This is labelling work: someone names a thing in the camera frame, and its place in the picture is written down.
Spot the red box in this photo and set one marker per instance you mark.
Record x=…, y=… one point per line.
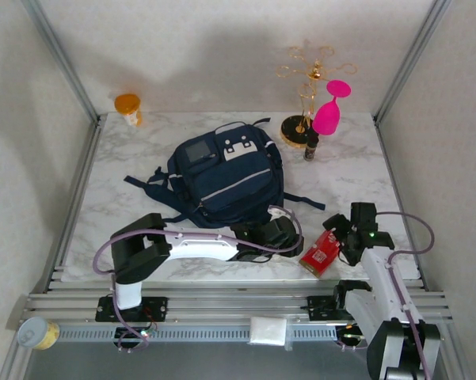
x=318, y=255

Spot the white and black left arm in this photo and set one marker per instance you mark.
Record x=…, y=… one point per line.
x=198, y=245

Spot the white packet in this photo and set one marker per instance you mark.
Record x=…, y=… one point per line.
x=267, y=332

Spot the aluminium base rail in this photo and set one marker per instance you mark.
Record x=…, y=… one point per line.
x=222, y=301

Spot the small dark bottle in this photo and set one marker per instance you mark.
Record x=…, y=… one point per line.
x=311, y=150

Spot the aluminium frame post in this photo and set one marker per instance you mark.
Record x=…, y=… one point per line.
x=408, y=67
x=68, y=67

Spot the pink wine glass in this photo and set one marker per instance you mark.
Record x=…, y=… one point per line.
x=328, y=116

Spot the drink cup with orange lid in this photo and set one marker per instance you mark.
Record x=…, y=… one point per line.
x=127, y=105

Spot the navy blue student backpack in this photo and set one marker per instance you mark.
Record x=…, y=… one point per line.
x=229, y=178

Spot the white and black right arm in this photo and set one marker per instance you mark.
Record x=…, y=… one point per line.
x=384, y=285

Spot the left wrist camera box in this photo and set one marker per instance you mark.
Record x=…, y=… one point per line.
x=278, y=213

